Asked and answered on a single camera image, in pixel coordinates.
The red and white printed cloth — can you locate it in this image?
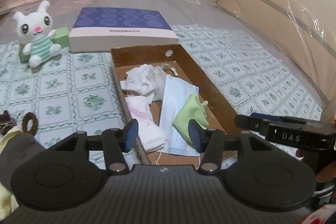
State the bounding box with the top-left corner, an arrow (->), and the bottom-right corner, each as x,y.
302,204 -> 336,224

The person's right hand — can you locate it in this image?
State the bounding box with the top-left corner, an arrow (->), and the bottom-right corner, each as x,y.
295,114 -> 336,183

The pink and white cloth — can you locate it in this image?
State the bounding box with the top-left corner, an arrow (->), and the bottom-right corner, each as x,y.
125,95 -> 166,153

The blue face mask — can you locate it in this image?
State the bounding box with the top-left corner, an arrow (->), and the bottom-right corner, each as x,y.
155,74 -> 201,165

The clear plastic bag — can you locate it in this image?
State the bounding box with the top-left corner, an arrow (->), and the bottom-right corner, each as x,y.
148,65 -> 168,102

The plastic-wrapped wooden headboard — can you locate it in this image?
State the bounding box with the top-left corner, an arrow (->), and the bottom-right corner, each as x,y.
215,0 -> 336,101

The beige hair clip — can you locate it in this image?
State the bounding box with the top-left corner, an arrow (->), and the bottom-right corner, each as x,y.
160,63 -> 179,77

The grey cloth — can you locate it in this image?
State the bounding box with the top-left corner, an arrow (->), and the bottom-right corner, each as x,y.
0,132 -> 42,182

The brown cardboard box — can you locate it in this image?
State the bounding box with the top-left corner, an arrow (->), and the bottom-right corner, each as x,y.
110,44 -> 252,165

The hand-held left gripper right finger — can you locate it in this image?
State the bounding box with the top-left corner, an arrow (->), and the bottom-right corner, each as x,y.
188,119 -> 284,175

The green floral tablecloth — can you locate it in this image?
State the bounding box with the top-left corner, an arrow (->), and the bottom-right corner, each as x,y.
0,25 -> 323,169

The green carton box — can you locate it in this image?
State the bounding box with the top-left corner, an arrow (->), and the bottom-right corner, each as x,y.
20,27 -> 70,63

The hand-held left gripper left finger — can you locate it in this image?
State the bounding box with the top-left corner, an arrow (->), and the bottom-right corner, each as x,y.
39,119 -> 139,175

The brown hair tie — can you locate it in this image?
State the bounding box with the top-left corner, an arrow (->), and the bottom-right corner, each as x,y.
22,112 -> 39,133

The white plush bunny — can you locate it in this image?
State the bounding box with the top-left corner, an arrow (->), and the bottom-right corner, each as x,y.
13,0 -> 62,67

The yellow towel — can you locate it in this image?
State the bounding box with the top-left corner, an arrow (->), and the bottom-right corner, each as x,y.
0,124 -> 20,215

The purple and white box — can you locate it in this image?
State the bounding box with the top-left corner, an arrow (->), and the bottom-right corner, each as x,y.
69,7 -> 179,53

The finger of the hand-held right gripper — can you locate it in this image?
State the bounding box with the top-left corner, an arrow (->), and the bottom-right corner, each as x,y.
234,114 -> 269,136
249,113 -> 309,123

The light green cloth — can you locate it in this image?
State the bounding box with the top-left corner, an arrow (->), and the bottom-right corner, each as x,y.
172,93 -> 209,142

